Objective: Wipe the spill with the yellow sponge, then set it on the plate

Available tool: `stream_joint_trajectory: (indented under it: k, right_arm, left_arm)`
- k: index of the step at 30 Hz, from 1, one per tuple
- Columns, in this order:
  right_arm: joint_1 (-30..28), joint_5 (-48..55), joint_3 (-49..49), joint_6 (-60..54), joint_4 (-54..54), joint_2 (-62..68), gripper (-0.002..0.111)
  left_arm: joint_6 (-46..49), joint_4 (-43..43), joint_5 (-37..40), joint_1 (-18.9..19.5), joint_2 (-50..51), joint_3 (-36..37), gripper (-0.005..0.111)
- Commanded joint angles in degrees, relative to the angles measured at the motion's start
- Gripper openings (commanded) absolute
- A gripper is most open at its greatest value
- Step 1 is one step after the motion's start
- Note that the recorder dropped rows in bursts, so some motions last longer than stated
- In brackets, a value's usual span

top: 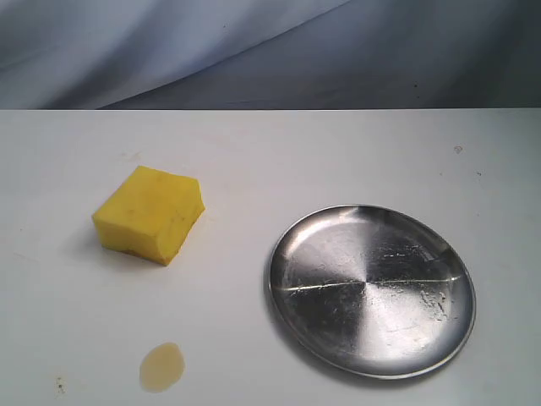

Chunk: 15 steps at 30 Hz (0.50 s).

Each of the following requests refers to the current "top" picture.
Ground brown liquid spill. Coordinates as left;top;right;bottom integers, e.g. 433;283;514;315
139;343;185;393

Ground round steel plate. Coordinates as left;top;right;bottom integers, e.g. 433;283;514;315
265;205;476;381

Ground grey-blue backdrop cloth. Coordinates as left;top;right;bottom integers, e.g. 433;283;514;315
1;1;540;109

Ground yellow sponge block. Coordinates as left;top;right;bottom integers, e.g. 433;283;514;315
92;166;205;266

